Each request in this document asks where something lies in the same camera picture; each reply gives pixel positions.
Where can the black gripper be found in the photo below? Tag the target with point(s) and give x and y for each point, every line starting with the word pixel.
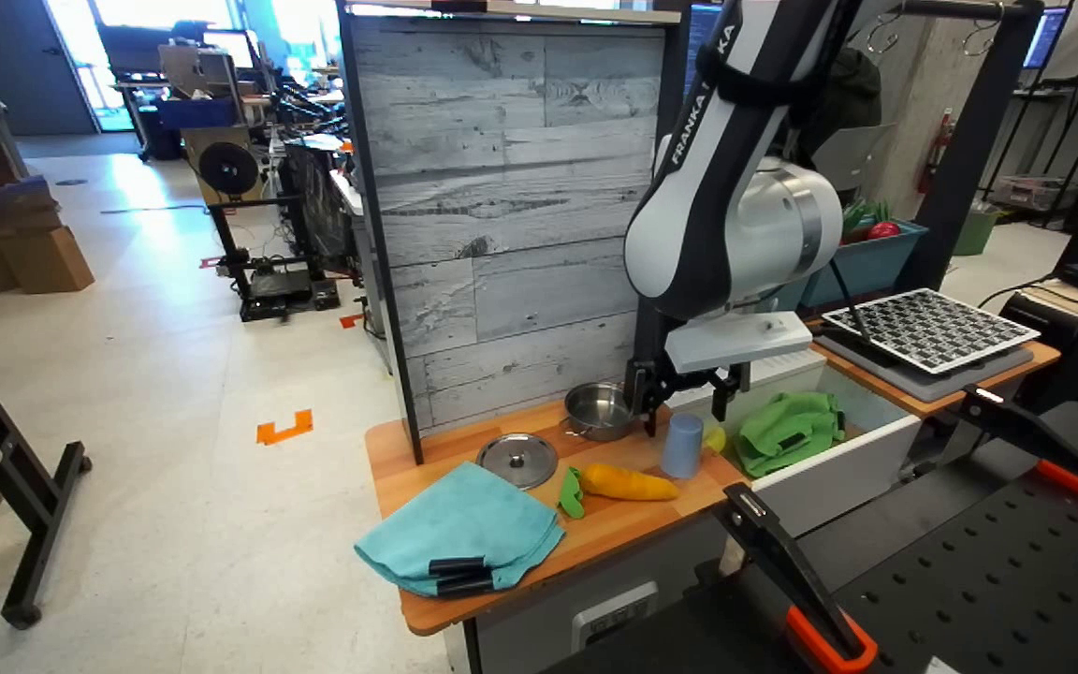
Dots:
pixel 654 378

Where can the light blue plastic cup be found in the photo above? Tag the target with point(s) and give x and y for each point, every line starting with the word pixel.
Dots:
pixel 682 448

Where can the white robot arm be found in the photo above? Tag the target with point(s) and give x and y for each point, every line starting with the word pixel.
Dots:
pixel 723 222

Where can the green cloth in sink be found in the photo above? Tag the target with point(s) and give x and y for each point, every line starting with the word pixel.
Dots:
pixel 789 428

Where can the light blue cloth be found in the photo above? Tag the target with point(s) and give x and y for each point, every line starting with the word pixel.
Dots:
pixel 466 515

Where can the yellow banana toy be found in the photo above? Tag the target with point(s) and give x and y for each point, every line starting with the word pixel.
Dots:
pixel 715 434

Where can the small steel pot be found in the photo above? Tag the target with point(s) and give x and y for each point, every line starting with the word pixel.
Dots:
pixel 599 414

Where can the white toy sink unit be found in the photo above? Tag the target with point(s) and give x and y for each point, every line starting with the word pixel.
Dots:
pixel 861 466

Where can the wooden counter top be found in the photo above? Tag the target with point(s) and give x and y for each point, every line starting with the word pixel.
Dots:
pixel 609 530

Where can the steel pot lid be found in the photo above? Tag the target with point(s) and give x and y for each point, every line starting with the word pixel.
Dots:
pixel 518 459

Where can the checkerboard calibration board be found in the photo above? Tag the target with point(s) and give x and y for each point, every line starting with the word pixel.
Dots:
pixel 926 329

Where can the black orange clamp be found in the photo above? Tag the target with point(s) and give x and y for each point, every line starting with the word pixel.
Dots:
pixel 820 635
pixel 1054 454

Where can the grey wood backsplash panel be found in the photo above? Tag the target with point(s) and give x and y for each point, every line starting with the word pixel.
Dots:
pixel 498 163

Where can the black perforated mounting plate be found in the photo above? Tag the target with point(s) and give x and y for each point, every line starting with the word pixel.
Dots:
pixel 987 591

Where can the black 3d printer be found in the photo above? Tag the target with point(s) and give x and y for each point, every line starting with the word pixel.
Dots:
pixel 255 218

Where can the cardboard box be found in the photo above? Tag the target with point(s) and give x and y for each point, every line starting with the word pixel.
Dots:
pixel 39 250

